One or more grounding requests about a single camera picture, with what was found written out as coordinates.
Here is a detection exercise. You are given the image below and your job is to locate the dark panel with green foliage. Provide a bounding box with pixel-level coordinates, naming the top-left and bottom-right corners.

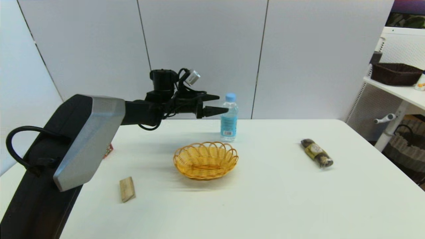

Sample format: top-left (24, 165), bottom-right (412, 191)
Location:
top-left (385, 0), bottom-right (425, 30)

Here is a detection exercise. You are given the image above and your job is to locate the gold and brown chocolate pack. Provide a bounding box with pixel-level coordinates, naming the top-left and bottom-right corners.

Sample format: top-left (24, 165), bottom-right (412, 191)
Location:
top-left (300, 139), bottom-right (334, 168)

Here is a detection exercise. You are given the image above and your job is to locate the grey wicker floor basket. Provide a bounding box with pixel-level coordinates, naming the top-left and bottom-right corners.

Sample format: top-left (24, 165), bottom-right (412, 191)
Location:
top-left (382, 119), bottom-right (425, 185)

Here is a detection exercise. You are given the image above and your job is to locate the small wooden block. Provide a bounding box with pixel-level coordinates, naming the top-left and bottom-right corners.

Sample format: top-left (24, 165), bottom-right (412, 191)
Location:
top-left (120, 177), bottom-right (136, 203)

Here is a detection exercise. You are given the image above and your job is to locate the dark brown wicker tray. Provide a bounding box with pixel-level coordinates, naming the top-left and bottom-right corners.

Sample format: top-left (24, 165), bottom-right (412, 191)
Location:
top-left (371, 63), bottom-right (424, 87)

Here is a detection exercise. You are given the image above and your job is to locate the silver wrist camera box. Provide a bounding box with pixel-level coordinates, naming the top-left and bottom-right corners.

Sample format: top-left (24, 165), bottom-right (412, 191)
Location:
top-left (185, 69), bottom-right (201, 86)

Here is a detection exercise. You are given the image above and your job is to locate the yellow woven basket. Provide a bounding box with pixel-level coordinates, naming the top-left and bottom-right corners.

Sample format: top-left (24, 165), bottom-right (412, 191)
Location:
top-left (173, 142), bottom-right (239, 181)

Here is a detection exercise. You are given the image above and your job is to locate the white shelf unit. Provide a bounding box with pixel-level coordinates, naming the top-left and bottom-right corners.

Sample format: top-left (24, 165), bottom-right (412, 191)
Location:
top-left (345, 27), bottom-right (425, 153)

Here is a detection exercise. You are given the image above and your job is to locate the clear bottle with blue label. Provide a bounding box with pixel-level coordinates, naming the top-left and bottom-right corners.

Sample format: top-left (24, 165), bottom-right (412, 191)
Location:
top-left (220, 93), bottom-right (239, 142)

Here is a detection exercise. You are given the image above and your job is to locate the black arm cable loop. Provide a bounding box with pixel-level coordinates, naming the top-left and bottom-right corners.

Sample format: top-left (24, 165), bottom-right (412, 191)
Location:
top-left (6, 126), bottom-right (71, 177)

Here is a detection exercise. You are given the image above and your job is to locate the white crank handle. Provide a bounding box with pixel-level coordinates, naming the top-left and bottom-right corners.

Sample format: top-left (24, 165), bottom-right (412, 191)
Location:
top-left (374, 114), bottom-right (398, 125)

